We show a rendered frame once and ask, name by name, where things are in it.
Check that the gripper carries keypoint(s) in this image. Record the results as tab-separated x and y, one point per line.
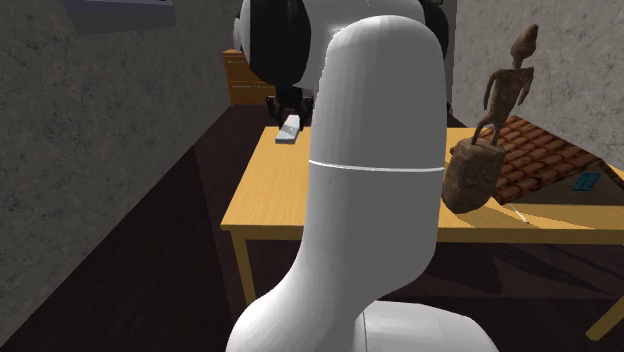
290	100

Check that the white flat rectangular block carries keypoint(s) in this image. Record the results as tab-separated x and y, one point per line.
288	130

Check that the red tile-patterned box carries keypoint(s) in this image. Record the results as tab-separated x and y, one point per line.
536	156

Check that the grey wall window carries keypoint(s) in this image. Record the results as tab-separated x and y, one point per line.
122	14

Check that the wooden chest of drawers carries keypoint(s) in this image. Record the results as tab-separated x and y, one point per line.
241	80

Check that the wooden table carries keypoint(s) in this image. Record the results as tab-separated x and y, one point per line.
273	195

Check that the brown wooden human figure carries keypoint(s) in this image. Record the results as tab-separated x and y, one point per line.
473	175

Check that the white pen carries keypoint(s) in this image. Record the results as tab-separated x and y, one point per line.
518	214

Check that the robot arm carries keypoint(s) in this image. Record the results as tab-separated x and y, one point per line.
380	122

